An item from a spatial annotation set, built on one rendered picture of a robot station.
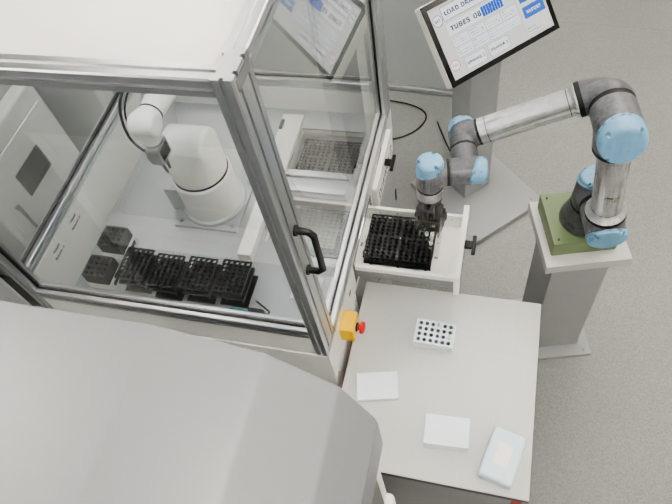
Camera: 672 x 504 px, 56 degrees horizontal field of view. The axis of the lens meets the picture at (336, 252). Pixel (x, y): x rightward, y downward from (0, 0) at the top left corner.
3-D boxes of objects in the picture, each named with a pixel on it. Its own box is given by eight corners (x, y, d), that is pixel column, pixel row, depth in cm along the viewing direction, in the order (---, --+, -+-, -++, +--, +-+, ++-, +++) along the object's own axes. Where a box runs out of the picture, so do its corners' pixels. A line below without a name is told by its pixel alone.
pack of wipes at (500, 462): (494, 428, 184) (495, 423, 181) (526, 441, 181) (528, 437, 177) (476, 476, 178) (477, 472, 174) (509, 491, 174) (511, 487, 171)
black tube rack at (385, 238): (437, 231, 216) (437, 220, 210) (430, 274, 207) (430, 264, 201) (374, 224, 221) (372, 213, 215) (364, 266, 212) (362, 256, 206)
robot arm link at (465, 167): (485, 140, 173) (444, 143, 174) (489, 171, 167) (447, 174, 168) (483, 159, 179) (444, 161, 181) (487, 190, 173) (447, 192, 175)
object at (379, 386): (397, 373, 198) (397, 371, 196) (398, 399, 193) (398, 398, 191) (357, 375, 199) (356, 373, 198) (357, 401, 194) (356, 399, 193)
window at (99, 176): (308, 325, 174) (219, 89, 103) (308, 327, 173) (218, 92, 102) (39, 285, 194) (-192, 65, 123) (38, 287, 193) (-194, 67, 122)
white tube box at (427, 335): (456, 329, 203) (456, 324, 200) (452, 352, 199) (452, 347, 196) (417, 323, 206) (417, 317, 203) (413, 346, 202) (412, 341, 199)
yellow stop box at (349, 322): (361, 322, 200) (359, 311, 194) (357, 342, 197) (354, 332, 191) (346, 319, 201) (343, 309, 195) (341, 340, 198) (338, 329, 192)
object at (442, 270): (462, 224, 216) (463, 213, 211) (453, 288, 203) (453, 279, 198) (349, 212, 225) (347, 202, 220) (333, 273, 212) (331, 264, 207)
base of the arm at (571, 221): (602, 200, 215) (610, 182, 207) (609, 237, 207) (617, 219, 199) (556, 200, 217) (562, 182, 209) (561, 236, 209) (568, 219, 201)
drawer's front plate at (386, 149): (393, 148, 241) (391, 128, 232) (378, 208, 226) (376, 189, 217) (388, 148, 242) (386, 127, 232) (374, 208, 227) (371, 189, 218)
